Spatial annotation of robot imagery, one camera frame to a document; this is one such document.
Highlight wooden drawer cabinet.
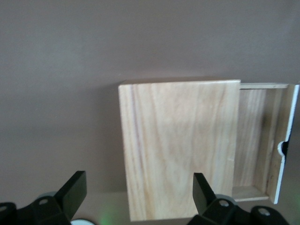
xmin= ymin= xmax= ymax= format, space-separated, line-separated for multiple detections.
xmin=118 ymin=79 xmax=242 ymax=222

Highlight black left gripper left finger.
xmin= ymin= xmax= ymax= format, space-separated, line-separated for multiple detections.
xmin=15 ymin=170 xmax=88 ymax=225

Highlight wooden drawer with black handle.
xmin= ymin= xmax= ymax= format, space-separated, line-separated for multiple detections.
xmin=231 ymin=82 xmax=300 ymax=205

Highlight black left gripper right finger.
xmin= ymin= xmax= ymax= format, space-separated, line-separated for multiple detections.
xmin=189 ymin=172 xmax=253 ymax=225

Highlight brown table cover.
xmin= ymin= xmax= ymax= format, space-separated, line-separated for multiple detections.
xmin=0 ymin=0 xmax=300 ymax=225

